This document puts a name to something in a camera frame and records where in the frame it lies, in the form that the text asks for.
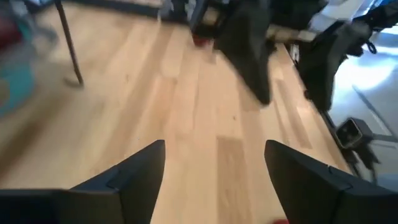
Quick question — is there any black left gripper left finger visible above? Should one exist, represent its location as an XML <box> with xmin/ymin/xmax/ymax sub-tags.
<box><xmin>0</xmin><ymin>139</ymin><xmax>166</xmax><ymax>224</ymax></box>

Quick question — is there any black box on stand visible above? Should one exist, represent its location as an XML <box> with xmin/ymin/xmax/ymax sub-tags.
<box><xmin>335</xmin><ymin>117</ymin><xmax>382</xmax><ymax>184</ymax></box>

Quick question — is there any blue collapsible bowl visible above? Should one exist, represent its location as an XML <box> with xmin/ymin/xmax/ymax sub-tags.
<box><xmin>0</xmin><ymin>12</ymin><xmax>35</xmax><ymax>118</ymax></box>

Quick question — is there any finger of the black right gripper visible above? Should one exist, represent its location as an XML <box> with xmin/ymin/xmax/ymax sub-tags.
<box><xmin>215</xmin><ymin>12</ymin><xmax>276</xmax><ymax>106</ymax></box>

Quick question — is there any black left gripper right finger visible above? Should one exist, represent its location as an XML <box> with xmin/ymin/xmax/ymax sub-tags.
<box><xmin>264</xmin><ymin>139</ymin><xmax>398</xmax><ymax>224</ymax></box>

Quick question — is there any black device with cable loop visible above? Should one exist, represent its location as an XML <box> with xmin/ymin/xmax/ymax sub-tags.
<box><xmin>354</xmin><ymin>0</ymin><xmax>398</xmax><ymax>55</ymax></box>

